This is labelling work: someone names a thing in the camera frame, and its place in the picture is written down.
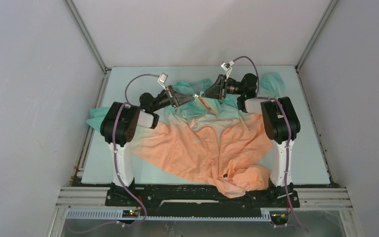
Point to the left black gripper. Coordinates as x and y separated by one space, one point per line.
177 98

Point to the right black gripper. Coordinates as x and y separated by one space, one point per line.
219 89

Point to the teal and orange jacket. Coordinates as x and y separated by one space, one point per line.
207 141

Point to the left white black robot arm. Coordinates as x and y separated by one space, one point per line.
122 120

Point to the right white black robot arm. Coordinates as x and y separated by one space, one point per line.
280 119

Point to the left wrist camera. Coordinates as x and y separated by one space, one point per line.
162 79

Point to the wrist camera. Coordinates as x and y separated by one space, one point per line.
162 79
227 67

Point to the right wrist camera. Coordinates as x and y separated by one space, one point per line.
227 67

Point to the grey slotted cable duct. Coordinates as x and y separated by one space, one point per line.
125 214

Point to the aluminium frame rail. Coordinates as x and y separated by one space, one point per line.
312 198

